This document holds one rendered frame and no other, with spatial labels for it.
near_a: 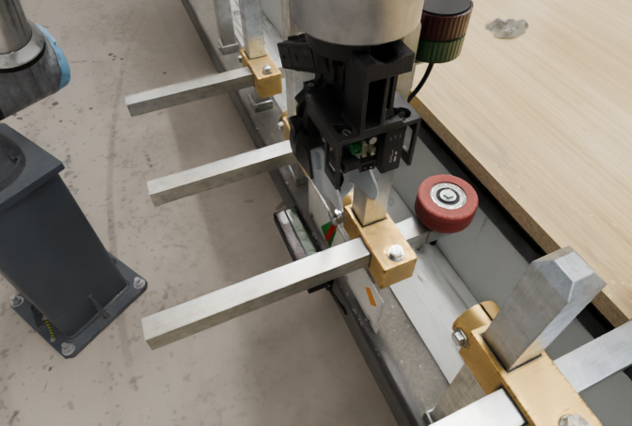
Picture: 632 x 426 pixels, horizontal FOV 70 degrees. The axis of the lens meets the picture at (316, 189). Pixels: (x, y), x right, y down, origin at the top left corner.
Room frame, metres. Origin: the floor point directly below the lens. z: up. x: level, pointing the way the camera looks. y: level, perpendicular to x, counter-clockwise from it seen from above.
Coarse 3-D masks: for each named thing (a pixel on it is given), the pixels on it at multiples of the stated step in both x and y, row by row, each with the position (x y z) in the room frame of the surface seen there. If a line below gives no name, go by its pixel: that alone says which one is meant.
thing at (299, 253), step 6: (276, 216) 0.52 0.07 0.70; (282, 216) 0.52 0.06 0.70; (282, 222) 0.50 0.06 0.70; (288, 222) 0.50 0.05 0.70; (282, 228) 0.49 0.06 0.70; (288, 228) 0.49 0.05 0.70; (288, 234) 0.47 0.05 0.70; (294, 234) 0.47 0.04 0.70; (288, 240) 0.46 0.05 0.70; (294, 240) 0.46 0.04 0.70; (294, 246) 0.45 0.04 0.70; (300, 246) 0.45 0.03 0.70; (294, 252) 0.44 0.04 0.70; (300, 252) 0.44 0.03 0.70; (300, 258) 0.42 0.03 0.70
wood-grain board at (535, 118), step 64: (512, 0) 0.95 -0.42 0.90; (576, 0) 0.95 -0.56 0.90; (448, 64) 0.71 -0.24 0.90; (512, 64) 0.71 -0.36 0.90; (576, 64) 0.71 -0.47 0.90; (448, 128) 0.53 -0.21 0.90; (512, 128) 0.53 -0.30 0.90; (576, 128) 0.53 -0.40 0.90; (512, 192) 0.40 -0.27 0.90; (576, 192) 0.40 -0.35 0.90
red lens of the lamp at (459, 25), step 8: (472, 8) 0.40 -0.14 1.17; (424, 16) 0.39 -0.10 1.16; (432, 16) 0.38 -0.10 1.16; (440, 16) 0.38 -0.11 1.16; (448, 16) 0.38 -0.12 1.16; (456, 16) 0.38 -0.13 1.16; (464, 16) 0.39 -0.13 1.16; (424, 24) 0.39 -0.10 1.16; (432, 24) 0.38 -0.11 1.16; (440, 24) 0.38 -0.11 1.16; (448, 24) 0.38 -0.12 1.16; (456, 24) 0.38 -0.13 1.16; (464, 24) 0.39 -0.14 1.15; (424, 32) 0.38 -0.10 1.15; (432, 32) 0.38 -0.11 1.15; (440, 32) 0.38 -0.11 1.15; (448, 32) 0.38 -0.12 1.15; (456, 32) 0.38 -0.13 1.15; (464, 32) 0.39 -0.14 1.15
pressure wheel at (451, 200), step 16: (432, 176) 0.43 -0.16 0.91; (448, 176) 0.43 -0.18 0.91; (432, 192) 0.40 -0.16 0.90; (448, 192) 0.39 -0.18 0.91; (464, 192) 0.40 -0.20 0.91; (416, 208) 0.39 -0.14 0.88; (432, 208) 0.37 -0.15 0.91; (448, 208) 0.37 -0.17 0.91; (464, 208) 0.37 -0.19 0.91; (432, 224) 0.36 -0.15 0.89; (448, 224) 0.35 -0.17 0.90; (464, 224) 0.36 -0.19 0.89
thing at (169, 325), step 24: (360, 240) 0.35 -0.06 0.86; (408, 240) 0.35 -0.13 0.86; (432, 240) 0.37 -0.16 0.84; (288, 264) 0.31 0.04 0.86; (312, 264) 0.31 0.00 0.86; (336, 264) 0.31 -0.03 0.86; (360, 264) 0.33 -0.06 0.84; (240, 288) 0.28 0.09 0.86; (264, 288) 0.28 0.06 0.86; (288, 288) 0.28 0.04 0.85; (168, 312) 0.25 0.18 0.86; (192, 312) 0.25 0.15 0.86; (216, 312) 0.25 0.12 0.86; (240, 312) 0.26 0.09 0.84; (144, 336) 0.22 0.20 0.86; (168, 336) 0.22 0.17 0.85
